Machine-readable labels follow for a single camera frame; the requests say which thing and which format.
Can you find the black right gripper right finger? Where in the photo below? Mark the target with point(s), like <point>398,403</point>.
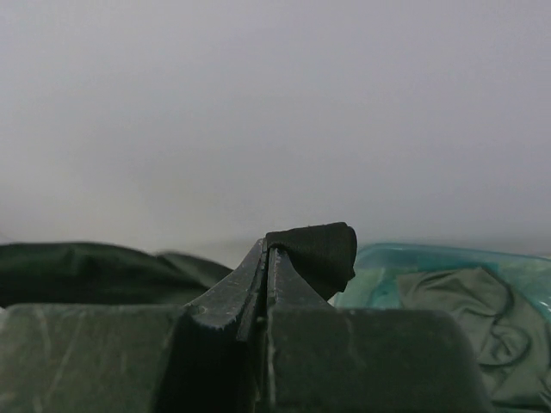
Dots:
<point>324,359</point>

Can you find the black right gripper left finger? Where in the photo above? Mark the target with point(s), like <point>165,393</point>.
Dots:
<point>198,357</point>

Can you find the black t shirt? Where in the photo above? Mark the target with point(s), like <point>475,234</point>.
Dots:
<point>107,274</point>

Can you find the teal transparent plastic bin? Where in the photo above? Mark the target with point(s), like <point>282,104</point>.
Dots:
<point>378,266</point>

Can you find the grey crumpled t shirt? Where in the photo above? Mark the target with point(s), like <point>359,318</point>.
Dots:
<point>509,336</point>

